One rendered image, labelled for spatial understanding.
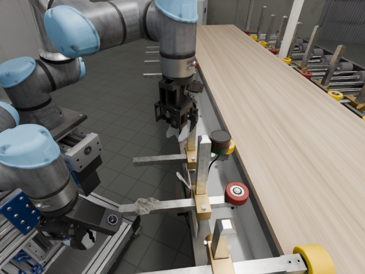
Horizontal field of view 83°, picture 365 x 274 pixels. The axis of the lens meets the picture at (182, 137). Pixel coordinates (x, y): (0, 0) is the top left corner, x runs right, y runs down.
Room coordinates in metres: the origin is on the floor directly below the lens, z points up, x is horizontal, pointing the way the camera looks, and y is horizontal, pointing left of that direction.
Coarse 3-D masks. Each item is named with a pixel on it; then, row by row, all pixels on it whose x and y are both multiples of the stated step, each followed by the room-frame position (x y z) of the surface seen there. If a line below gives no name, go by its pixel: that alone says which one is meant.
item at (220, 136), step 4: (216, 132) 0.48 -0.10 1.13; (220, 132) 0.48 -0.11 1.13; (224, 132) 0.48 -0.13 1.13; (212, 136) 0.46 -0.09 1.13; (216, 136) 0.46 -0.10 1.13; (220, 136) 0.46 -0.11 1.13; (224, 136) 0.46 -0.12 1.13; (228, 136) 0.46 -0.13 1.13; (216, 140) 0.44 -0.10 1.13; (220, 140) 0.44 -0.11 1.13; (224, 140) 0.44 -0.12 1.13; (228, 140) 0.44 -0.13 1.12; (220, 148) 0.43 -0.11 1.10; (208, 172) 0.46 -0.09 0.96
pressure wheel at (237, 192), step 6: (228, 186) 0.45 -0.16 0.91; (234, 186) 0.45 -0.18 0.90; (240, 186) 0.45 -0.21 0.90; (246, 186) 0.45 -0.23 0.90; (228, 192) 0.42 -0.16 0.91; (234, 192) 0.42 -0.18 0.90; (240, 192) 0.42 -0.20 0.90; (246, 192) 0.42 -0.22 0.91; (228, 198) 0.41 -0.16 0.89; (234, 198) 0.40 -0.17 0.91; (240, 198) 0.40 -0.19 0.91; (246, 198) 0.40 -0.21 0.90; (234, 204) 0.39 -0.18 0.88; (240, 204) 0.39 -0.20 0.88
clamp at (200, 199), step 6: (192, 186) 0.48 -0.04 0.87; (192, 192) 0.47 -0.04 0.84; (198, 198) 0.42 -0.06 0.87; (204, 198) 0.42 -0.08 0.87; (198, 204) 0.40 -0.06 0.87; (204, 204) 0.40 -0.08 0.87; (198, 210) 0.37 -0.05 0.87; (210, 210) 0.37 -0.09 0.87; (198, 216) 0.37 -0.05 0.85; (204, 216) 0.37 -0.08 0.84; (210, 216) 0.37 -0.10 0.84
